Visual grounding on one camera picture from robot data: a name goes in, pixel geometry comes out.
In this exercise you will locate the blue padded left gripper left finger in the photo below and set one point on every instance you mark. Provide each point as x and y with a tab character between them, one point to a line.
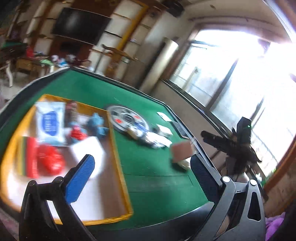
46	212

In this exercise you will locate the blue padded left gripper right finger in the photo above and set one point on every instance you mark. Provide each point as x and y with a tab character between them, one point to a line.
237	213

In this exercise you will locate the brown sponge block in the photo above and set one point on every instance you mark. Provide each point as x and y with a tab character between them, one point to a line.
181	151

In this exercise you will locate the coloured sponge cloths pack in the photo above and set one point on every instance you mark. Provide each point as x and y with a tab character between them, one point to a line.
26	158

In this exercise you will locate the small red plastic bag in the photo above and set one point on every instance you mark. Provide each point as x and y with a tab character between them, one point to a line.
77	134

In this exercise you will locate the wet wipes pack blue label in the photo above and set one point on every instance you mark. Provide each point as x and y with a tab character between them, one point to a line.
50	122

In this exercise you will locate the blue towel with rubber band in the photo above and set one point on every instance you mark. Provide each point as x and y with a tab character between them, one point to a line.
96	126

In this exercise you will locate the brown knitted yarn bundle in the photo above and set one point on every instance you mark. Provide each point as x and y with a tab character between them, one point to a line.
71	114

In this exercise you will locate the white foam box yellow tape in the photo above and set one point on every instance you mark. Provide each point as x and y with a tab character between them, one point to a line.
104	198

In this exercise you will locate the window with metal bars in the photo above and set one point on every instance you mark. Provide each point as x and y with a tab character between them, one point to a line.
236	74

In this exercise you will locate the blue white packets on table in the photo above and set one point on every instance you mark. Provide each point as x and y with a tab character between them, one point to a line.
142	135

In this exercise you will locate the green mahjong table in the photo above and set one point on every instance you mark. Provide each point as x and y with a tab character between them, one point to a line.
159	190

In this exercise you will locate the white standing air conditioner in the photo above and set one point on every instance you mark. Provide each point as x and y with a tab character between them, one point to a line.
158	64

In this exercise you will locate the round mahjong table centre panel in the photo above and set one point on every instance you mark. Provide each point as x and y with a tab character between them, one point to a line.
122	117

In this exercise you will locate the low wooden coffee table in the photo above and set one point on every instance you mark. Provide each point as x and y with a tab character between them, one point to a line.
35	67

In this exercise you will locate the wooden chair by wall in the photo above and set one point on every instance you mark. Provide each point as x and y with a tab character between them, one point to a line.
116	55

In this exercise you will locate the black wall television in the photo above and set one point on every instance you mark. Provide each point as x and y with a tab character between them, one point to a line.
77	24

